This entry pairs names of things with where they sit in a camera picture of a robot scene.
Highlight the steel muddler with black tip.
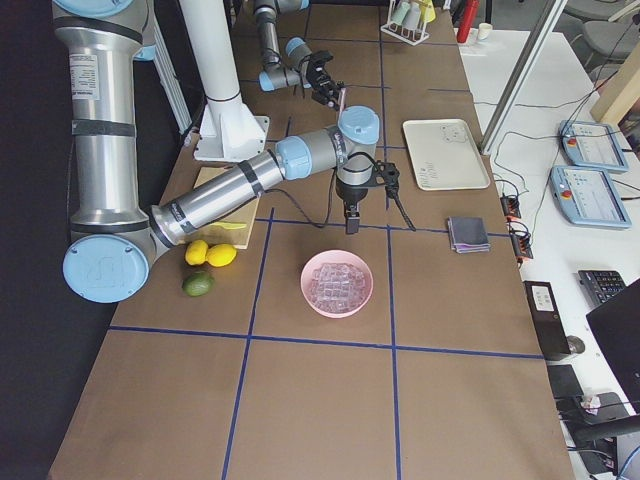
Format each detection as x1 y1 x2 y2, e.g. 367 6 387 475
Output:
337 86 347 119

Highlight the wooden cutting board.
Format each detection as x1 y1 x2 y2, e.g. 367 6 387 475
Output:
185 195 259 249

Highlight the black laptop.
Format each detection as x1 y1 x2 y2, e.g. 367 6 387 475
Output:
586 280 640 402

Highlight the yellow lemon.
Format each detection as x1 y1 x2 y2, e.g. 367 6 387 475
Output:
184 239 209 266
205 244 237 268

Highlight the clear ice cubes pile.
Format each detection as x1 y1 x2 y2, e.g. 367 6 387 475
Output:
309 263 368 314

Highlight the lower teach pendant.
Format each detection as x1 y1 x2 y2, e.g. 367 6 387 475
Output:
550 166 632 229

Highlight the orange black power strip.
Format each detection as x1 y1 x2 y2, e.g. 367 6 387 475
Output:
500 195 521 220

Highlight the white paper cup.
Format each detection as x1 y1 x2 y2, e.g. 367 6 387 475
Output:
476 22 493 42

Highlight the aluminium frame post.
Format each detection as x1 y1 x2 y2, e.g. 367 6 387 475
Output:
480 0 568 155

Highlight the red bottle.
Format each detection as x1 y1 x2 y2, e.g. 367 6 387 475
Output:
456 0 480 44

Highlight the computer mouse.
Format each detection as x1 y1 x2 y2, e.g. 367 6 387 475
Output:
566 335 586 355

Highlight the cream bear tray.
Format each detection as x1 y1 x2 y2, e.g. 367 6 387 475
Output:
402 119 490 191

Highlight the pink bowl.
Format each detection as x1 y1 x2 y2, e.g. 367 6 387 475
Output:
300 250 373 318

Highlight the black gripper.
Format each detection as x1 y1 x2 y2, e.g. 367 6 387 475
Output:
336 180 368 235
304 60 345 107

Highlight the green avocado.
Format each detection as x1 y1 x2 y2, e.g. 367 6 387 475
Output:
182 271 215 297

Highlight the black box device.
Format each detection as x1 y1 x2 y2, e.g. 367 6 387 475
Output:
523 281 571 361

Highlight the white wire cup rack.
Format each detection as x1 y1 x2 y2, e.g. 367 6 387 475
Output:
380 0 436 46

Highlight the grey folded cloth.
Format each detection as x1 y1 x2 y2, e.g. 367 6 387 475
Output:
447 217 491 254

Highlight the black keyboard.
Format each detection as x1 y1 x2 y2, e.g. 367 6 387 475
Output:
578 270 626 306

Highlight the upper teach pendant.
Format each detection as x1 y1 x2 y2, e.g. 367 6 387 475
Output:
559 120 629 173

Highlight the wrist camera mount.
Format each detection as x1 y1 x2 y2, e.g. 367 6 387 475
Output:
307 50 333 71
373 160 416 231

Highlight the teach pendant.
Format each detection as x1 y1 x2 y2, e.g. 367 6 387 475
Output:
550 166 632 229
559 120 629 173

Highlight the yellow plastic knife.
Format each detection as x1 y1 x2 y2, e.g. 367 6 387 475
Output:
213 221 247 231

